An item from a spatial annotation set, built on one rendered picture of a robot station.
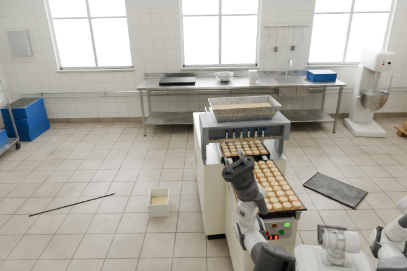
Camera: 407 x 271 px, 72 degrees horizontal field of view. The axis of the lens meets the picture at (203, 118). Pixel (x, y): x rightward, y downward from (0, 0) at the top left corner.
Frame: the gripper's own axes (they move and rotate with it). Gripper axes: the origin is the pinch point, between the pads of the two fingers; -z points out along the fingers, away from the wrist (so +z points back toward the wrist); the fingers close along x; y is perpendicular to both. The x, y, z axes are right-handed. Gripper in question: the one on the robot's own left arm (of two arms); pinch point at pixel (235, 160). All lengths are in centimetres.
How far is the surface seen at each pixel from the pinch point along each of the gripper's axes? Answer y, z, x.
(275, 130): -98, 94, 65
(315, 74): -274, 201, 244
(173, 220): -134, 167, -54
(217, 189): -98, 119, -1
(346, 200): -87, 232, 123
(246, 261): -29, 114, -11
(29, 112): -430, 94, -199
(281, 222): -25, 91, 18
